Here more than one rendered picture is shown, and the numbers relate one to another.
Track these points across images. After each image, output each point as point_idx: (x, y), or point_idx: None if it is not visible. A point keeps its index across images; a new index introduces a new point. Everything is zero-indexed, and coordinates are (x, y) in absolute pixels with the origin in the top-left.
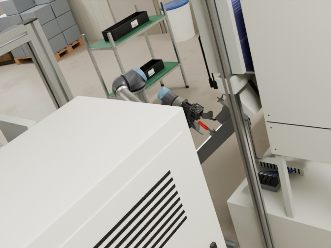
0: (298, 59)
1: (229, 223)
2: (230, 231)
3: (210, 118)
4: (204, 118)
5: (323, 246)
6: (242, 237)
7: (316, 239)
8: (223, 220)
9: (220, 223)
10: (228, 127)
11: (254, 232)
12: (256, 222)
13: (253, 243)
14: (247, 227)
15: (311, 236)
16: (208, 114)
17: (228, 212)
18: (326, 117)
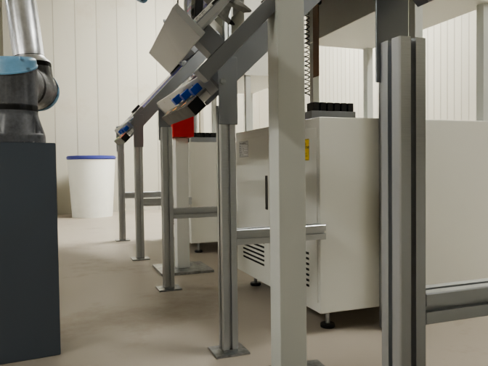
0: None
1: (176, 316)
2: (192, 319)
3: (226, 15)
4: (221, 10)
5: (460, 156)
6: (332, 207)
7: (452, 147)
8: (156, 317)
9: (159, 320)
10: None
11: (359, 179)
12: (367, 150)
13: (351, 211)
14: (346, 172)
15: (446, 144)
16: (225, 8)
17: (152, 311)
18: None
